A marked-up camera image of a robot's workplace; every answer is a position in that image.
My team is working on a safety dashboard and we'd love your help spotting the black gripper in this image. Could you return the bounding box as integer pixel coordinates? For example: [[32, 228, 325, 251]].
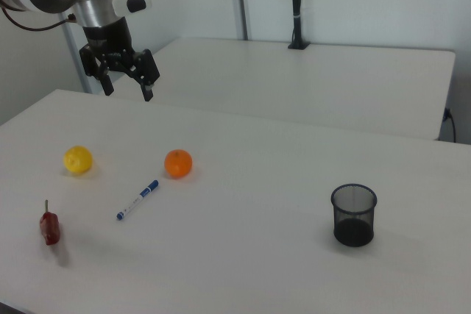
[[79, 15, 162, 103]]

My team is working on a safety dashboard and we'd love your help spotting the blue and white marker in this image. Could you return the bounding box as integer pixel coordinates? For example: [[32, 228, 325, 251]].
[[116, 179, 160, 221]]

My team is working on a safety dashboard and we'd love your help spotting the yellow lemon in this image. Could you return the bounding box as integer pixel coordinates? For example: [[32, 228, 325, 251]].
[[63, 145, 93, 174]]

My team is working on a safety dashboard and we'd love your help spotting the orange fruit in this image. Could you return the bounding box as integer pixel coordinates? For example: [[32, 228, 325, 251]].
[[163, 149, 194, 179]]

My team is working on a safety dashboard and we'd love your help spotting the white side table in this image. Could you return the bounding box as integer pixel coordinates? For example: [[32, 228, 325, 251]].
[[98, 37, 457, 142]]

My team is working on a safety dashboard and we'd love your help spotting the red pepper with stem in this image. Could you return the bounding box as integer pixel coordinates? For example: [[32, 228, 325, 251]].
[[39, 199, 62, 247]]

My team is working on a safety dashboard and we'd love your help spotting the black mesh pen cup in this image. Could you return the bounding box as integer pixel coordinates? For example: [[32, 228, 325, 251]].
[[330, 182, 378, 248]]

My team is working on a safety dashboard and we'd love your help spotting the dark brown arm cable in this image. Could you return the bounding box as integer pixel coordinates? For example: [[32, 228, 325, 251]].
[[0, 1, 77, 32]]

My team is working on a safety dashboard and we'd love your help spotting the black camera pole with base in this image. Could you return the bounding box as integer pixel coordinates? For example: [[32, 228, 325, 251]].
[[287, 0, 311, 51]]

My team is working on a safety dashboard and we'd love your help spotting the black cable with blue plug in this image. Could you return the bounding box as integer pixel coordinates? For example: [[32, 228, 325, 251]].
[[444, 107, 458, 143]]

